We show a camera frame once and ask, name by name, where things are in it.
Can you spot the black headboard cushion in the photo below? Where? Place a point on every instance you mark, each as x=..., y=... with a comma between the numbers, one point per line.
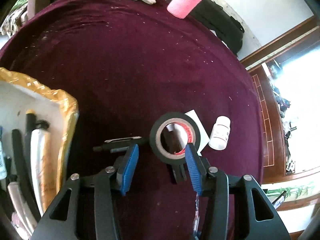
x=226, y=27

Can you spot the small black clip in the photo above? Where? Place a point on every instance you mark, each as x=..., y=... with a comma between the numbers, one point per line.
x=177, y=173

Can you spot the black tape roll red core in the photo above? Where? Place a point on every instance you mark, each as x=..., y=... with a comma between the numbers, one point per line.
x=170, y=135

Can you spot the black silver pen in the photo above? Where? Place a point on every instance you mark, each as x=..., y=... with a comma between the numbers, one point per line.
x=120, y=144

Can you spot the white bottle green label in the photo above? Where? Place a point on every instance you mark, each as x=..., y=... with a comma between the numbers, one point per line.
x=3, y=170

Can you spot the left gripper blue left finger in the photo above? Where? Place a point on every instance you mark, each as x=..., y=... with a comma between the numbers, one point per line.
x=127, y=168

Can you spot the clear blue gel pen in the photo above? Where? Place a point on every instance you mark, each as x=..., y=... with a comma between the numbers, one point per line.
x=196, y=218

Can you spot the pink hand cream tube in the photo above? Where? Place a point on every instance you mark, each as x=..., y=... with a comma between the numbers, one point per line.
x=21, y=207

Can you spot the white tray with yellow tape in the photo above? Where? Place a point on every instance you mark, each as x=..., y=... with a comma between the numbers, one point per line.
x=20, y=93

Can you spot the large black marker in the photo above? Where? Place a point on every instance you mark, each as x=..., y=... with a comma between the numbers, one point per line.
x=22, y=173

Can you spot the silver white cream tube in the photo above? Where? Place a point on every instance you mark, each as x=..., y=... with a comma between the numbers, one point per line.
x=39, y=146

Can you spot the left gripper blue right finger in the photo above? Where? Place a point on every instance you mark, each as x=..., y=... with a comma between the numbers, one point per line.
x=197, y=168

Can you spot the white power adapter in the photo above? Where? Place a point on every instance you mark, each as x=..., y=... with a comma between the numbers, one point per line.
x=204, y=139

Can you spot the white bottle red label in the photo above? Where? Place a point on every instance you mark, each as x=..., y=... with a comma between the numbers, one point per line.
x=220, y=133

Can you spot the maroon bed blanket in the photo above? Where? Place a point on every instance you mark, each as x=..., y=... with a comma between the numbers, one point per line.
x=127, y=63

